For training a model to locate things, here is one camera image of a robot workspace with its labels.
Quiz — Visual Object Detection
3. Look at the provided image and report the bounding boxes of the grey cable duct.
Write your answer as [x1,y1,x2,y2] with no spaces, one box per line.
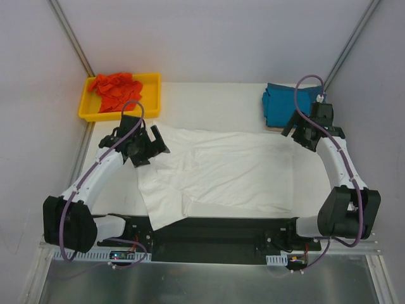
[73,249,152,263]
[266,254,288,267]

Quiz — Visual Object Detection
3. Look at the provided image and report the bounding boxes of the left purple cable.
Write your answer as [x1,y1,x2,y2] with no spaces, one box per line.
[59,100,149,270]

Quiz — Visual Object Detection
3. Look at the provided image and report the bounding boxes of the folded blue t shirt stack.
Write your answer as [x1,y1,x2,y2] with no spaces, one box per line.
[262,83,321,128]

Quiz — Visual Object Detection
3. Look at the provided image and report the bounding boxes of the front aluminium rail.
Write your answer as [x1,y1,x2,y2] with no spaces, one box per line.
[39,237,383,255]

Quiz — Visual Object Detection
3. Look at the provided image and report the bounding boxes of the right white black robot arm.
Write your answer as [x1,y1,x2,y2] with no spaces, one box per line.
[282,103,381,250]

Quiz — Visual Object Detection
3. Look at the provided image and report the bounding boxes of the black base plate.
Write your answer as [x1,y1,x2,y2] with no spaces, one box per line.
[98,216,321,265]

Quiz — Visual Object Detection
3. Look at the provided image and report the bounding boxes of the white t shirt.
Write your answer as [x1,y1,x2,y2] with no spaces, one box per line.
[137,122,294,231]

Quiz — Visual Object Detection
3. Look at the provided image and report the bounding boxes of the left aluminium frame post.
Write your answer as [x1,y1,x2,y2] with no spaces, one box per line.
[47,0,95,77]

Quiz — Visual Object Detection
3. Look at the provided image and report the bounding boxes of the left grey cable duct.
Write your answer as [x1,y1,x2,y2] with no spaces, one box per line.
[73,249,152,263]

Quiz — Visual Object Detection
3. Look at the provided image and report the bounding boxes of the orange t shirt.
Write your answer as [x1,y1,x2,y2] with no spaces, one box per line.
[87,73,143,113]

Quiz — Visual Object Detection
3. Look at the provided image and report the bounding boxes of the right grey cable duct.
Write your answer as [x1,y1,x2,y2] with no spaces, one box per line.
[266,254,288,267]

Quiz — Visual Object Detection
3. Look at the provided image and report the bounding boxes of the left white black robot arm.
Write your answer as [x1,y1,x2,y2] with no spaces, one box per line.
[43,115,170,253]

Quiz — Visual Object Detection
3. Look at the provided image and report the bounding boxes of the yellow plastic bin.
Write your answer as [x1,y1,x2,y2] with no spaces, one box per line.
[78,73,161,122]

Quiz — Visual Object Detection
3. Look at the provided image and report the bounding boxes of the right aluminium frame post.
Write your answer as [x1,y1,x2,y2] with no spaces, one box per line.
[324,0,383,90]

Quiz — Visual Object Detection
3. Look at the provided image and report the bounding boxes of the aluminium frame post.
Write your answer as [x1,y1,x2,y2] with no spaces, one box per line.
[324,0,383,90]
[47,0,95,77]

